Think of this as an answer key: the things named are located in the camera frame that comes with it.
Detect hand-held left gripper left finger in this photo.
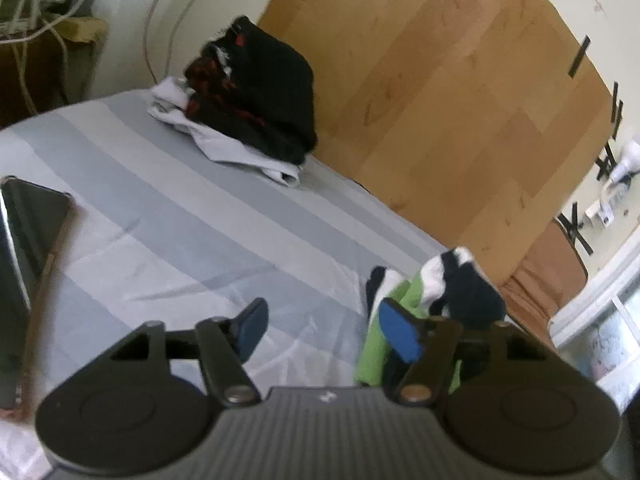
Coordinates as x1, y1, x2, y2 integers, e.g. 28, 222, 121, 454
107, 297, 271, 406

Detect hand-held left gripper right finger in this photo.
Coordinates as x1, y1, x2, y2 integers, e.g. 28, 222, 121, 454
377, 297, 532, 406

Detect green black white knit sweater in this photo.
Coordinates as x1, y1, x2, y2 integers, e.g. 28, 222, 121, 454
354, 246, 507, 397

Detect grey striped bedsheet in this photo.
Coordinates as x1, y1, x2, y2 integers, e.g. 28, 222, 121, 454
0, 90, 452, 480

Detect brown cushion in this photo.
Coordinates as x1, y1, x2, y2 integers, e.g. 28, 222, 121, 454
499, 219, 591, 347

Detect white garment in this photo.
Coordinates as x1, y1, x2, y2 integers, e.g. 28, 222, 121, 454
146, 77, 302, 187

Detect crossed black tape strips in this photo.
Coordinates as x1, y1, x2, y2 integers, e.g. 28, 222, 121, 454
556, 202, 594, 256

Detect black garment with red print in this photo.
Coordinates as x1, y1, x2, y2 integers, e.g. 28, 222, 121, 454
183, 15, 320, 166

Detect dark phone in clear case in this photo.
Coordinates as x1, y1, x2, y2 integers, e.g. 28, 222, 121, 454
0, 175, 74, 411

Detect wooden headboard panel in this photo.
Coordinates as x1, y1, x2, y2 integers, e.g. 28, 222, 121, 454
257, 0, 622, 282

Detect pair of black tape strips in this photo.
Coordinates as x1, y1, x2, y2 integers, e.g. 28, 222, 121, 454
595, 81, 625, 182

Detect single black tape strip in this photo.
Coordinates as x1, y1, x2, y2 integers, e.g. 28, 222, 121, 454
569, 35, 592, 80

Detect brown wooden cabinet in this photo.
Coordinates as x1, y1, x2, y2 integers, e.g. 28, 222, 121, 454
0, 16, 109, 128

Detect white window frame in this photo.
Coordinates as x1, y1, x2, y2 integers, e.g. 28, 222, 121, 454
549, 237, 640, 393

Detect white wall charger plug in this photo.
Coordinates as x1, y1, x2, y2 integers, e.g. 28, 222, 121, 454
585, 140, 640, 228

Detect white cable on wall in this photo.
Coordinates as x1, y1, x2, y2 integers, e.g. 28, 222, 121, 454
142, 0, 222, 82

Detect bundle of white cables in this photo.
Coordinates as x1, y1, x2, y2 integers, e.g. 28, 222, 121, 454
0, 0, 97, 113

